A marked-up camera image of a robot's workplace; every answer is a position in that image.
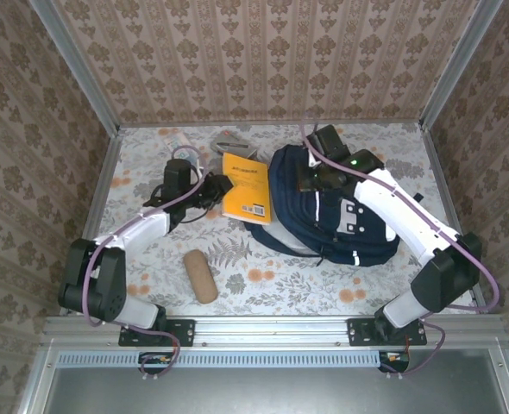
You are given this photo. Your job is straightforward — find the aluminium rail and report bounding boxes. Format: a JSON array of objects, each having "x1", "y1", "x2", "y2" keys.
[
  {"x1": 59, "y1": 129, "x2": 123, "y2": 316},
  {"x1": 118, "y1": 119, "x2": 424, "y2": 129},
  {"x1": 420, "y1": 124, "x2": 491, "y2": 315}
]

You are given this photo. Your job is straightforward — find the aluminium back rail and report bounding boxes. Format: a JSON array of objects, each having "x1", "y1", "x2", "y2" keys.
[{"x1": 118, "y1": 119, "x2": 424, "y2": 129}]

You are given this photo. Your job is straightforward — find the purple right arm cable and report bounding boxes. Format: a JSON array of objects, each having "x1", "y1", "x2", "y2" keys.
[{"x1": 300, "y1": 112, "x2": 501, "y2": 380}]

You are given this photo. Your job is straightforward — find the clear ruler set package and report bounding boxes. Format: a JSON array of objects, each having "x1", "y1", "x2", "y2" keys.
[{"x1": 166, "y1": 132, "x2": 192, "y2": 152}]

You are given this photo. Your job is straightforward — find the tan oblong pencil case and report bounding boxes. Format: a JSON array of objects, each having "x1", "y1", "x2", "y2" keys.
[{"x1": 183, "y1": 249, "x2": 219, "y2": 304}]

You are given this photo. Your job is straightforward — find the yellow orange book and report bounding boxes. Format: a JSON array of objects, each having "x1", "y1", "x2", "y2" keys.
[{"x1": 222, "y1": 153, "x2": 273, "y2": 225}]

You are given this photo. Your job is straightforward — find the slotted grey cable duct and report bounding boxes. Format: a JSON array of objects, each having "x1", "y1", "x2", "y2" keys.
[{"x1": 57, "y1": 349, "x2": 385, "y2": 369}]

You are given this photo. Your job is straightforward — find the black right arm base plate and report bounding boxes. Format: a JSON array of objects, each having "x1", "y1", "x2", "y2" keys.
[{"x1": 347, "y1": 317, "x2": 427, "y2": 347}]

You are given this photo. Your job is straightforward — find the grey pen gift box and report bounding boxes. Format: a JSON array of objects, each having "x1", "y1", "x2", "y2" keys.
[{"x1": 210, "y1": 131, "x2": 260, "y2": 160}]

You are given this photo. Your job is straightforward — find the aluminium left side rail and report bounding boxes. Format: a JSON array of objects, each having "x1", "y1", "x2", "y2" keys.
[{"x1": 59, "y1": 129, "x2": 123, "y2": 316}]

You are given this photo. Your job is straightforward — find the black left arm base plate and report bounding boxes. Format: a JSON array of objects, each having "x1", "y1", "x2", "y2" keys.
[{"x1": 118, "y1": 317, "x2": 195, "y2": 348}]

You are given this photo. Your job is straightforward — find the aluminium left corner post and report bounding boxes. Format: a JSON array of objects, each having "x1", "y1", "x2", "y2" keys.
[{"x1": 28, "y1": 0, "x2": 121, "y2": 135}]

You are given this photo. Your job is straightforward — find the navy blue student backpack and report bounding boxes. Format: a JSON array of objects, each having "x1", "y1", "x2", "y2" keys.
[{"x1": 243, "y1": 144, "x2": 402, "y2": 267}]

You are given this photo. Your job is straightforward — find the aluminium front frame beam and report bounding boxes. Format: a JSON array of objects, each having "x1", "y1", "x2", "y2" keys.
[{"x1": 42, "y1": 313, "x2": 506, "y2": 347}]

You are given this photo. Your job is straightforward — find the aluminium right corner post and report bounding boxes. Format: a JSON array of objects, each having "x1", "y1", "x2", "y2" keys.
[{"x1": 420, "y1": 0, "x2": 505, "y2": 130}]

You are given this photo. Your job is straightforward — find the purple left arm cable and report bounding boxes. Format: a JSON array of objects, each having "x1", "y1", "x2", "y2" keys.
[{"x1": 84, "y1": 145, "x2": 208, "y2": 380}]

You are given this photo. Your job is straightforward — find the aluminium right side rail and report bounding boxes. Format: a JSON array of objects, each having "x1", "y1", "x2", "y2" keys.
[{"x1": 420, "y1": 124, "x2": 491, "y2": 315}]

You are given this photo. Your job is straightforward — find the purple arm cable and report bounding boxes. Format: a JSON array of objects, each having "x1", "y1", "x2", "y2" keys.
[
  {"x1": 300, "y1": 112, "x2": 501, "y2": 380},
  {"x1": 84, "y1": 145, "x2": 208, "y2": 380}
]

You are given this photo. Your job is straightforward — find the grey metal panel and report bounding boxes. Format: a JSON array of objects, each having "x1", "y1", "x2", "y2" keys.
[{"x1": 42, "y1": 348, "x2": 509, "y2": 414}]

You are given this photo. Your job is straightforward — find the aluminium corner post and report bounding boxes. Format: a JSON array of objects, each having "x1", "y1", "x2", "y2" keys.
[
  {"x1": 28, "y1": 0, "x2": 121, "y2": 135},
  {"x1": 420, "y1": 0, "x2": 505, "y2": 130}
]

